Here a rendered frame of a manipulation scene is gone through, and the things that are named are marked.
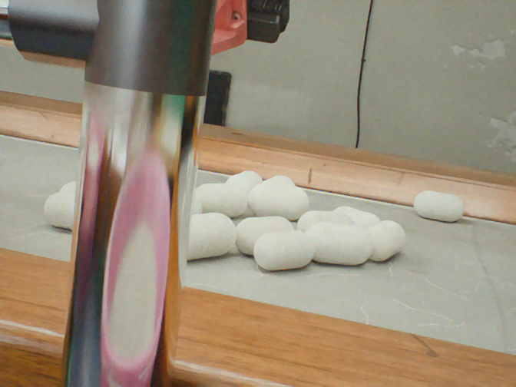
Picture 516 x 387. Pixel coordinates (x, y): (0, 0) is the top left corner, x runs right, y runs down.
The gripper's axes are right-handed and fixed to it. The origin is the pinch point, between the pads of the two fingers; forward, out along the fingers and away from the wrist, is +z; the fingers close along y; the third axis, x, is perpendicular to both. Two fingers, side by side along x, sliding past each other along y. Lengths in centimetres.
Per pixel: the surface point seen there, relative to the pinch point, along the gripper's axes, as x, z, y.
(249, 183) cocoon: 3.2, 7.8, 6.6
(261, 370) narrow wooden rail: -13.6, 27.0, 13.0
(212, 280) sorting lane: -4.3, 19.6, 8.5
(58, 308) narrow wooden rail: -13.1, 26.4, 7.2
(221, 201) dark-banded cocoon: 0.5, 11.7, 6.1
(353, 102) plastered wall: 132, -143, -2
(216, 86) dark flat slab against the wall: 131, -138, -52
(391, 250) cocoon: -0.5, 13.4, 15.9
